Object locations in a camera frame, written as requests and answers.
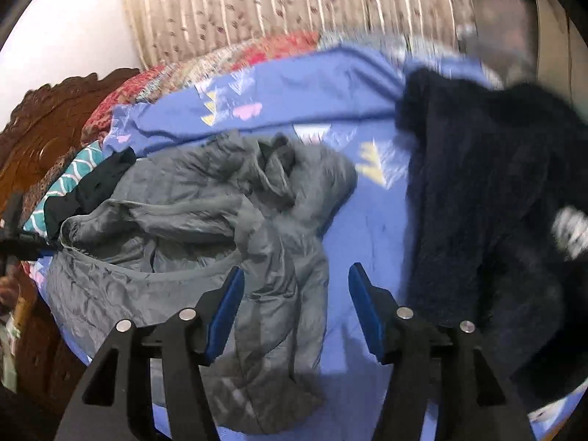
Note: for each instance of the carved wooden headboard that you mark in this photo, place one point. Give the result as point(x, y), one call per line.
point(46, 119)

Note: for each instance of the grey puffer jacket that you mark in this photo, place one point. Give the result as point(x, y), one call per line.
point(183, 220)

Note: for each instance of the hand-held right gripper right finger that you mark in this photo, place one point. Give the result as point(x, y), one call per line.
point(367, 312)

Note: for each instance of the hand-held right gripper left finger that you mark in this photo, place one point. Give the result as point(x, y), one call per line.
point(225, 312)

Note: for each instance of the red patterned blanket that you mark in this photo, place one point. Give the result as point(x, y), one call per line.
point(138, 96)

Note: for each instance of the black cloth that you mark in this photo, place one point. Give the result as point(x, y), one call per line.
point(105, 179)

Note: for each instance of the dark navy fleece garment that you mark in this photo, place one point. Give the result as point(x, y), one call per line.
point(482, 193)

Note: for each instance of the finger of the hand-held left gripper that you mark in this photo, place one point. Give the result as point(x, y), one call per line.
point(13, 216)
point(27, 244)

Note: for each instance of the teal wave-patterned cloth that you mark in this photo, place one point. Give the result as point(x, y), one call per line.
point(78, 174)

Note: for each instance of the beige patterned curtain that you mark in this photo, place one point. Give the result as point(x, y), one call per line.
point(275, 0)

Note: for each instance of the blue printed bedsheet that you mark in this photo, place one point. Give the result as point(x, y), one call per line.
point(367, 239)

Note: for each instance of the grey cloth with red band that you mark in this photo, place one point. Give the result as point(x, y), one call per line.
point(503, 32)

